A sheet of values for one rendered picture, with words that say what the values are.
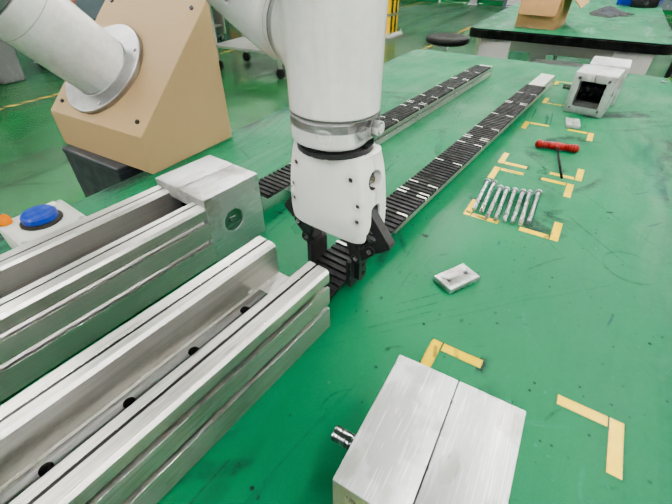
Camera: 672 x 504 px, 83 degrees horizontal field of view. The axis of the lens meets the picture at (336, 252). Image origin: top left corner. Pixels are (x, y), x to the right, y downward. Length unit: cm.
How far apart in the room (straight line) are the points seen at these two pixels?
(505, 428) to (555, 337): 22
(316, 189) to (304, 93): 10
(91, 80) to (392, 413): 78
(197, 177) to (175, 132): 28
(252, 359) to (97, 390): 12
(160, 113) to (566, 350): 72
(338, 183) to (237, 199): 19
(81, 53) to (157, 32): 14
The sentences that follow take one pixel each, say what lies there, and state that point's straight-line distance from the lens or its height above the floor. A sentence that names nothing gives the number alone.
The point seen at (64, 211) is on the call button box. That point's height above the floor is 84.
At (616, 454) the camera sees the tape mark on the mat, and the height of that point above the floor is 78.
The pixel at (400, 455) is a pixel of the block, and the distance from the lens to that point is 26.
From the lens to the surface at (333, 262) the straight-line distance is 48.
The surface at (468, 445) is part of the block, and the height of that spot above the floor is 87.
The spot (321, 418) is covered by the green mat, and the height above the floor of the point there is 78.
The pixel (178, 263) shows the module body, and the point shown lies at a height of 81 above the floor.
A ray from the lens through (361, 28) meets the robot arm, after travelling 32.
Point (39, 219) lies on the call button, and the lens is 59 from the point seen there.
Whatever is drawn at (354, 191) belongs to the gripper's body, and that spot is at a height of 93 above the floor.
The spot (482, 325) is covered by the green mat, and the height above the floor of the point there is 78.
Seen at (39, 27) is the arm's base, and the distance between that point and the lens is 83.
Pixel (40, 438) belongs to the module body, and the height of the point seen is 84.
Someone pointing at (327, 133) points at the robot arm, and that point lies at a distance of 34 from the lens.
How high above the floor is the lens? 111
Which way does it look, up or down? 39 degrees down
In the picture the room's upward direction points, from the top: straight up
